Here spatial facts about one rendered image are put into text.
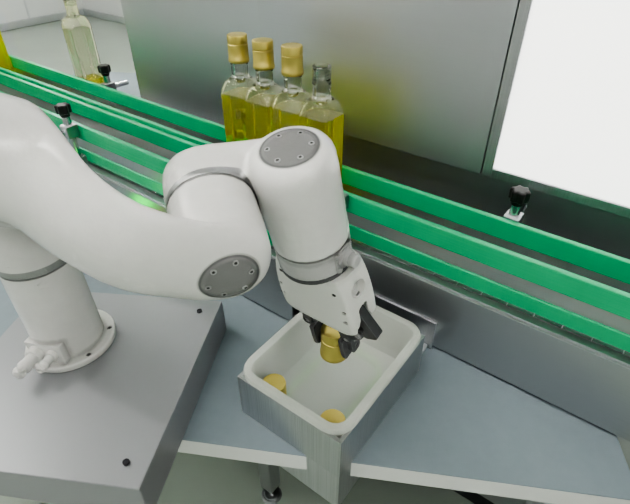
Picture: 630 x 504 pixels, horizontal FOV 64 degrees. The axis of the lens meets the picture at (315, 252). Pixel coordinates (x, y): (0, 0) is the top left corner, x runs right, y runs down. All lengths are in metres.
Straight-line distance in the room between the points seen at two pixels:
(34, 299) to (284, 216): 0.42
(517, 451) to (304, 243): 0.46
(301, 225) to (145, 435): 0.38
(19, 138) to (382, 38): 0.64
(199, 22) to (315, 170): 0.84
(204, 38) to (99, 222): 0.90
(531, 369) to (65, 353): 0.66
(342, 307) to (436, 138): 0.45
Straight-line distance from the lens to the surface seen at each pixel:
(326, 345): 0.62
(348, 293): 0.49
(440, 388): 0.81
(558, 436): 0.81
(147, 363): 0.77
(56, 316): 0.76
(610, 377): 0.77
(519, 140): 0.83
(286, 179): 0.39
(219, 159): 0.42
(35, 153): 0.36
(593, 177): 0.83
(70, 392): 0.78
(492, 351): 0.81
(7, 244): 0.71
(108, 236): 0.34
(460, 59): 0.83
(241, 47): 0.90
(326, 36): 0.94
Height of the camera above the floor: 1.37
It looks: 37 degrees down
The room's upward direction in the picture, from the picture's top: straight up
